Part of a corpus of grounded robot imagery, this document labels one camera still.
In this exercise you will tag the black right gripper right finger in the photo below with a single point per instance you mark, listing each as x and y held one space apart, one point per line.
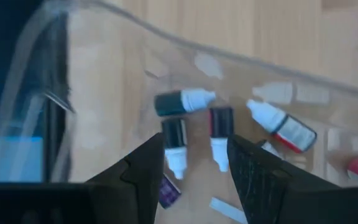
259 186

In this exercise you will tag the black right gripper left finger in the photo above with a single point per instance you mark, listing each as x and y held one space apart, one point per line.
135 186

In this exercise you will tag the small purple-label dropper bottle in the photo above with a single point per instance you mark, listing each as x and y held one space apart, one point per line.
168 193

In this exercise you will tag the small red-label dropper bottle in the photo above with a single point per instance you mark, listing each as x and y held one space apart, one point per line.
291 132

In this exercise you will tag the small brown-label dropper bottle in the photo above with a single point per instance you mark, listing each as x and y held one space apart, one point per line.
221 124

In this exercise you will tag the small blue-label dropper bottle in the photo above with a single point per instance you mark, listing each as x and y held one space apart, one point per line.
179 102

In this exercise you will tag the clear plastic container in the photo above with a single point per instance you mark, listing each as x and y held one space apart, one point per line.
104 93

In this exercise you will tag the white label strip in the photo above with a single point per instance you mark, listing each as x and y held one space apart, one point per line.
225 208

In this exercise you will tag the light blue box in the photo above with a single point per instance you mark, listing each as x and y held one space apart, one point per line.
11 158

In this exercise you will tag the black aluminium frame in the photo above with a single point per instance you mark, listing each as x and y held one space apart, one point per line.
56 124

